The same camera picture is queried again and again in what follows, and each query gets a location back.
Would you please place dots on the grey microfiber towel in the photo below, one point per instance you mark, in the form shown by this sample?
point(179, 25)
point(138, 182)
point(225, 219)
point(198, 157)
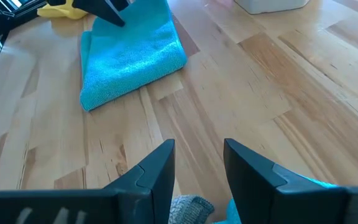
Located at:
point(191, 211)

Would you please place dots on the yellow microfiber towel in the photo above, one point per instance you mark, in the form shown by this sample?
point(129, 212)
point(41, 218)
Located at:
point(61, 12)

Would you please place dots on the white faceted planter pot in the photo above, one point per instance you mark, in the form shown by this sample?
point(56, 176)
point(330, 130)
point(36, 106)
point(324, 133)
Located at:
point(272, 6)

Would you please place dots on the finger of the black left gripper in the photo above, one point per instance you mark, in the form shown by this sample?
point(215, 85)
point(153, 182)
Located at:
point(98, 9)
point(120, 3)

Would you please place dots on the black aluminium table frame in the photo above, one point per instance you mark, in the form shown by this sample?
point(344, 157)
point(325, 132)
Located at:
point(17, 14)

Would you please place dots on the blue microfiber towel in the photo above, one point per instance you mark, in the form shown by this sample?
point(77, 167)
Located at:
point(233, 214)
point(129, 56)

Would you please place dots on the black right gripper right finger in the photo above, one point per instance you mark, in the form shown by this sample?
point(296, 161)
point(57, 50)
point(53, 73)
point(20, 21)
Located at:
point(291, 205)

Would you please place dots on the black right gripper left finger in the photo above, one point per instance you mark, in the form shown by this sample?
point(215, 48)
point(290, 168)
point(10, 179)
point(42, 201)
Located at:
point(89, 208)

